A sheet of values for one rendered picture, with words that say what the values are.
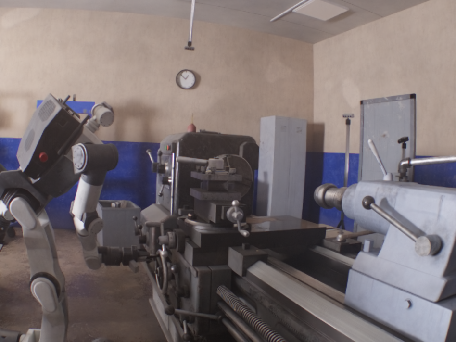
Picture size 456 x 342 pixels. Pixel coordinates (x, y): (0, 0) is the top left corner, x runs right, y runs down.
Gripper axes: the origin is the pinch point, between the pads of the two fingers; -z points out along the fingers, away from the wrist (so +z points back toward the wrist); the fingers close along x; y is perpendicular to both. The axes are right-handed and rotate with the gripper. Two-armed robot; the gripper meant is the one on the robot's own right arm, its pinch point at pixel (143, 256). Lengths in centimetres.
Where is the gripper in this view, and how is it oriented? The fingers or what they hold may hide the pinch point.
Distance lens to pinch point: 164.1
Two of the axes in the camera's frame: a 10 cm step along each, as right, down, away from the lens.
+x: 2.3, -8.1, -5.4
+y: -2.7, -5.8, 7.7
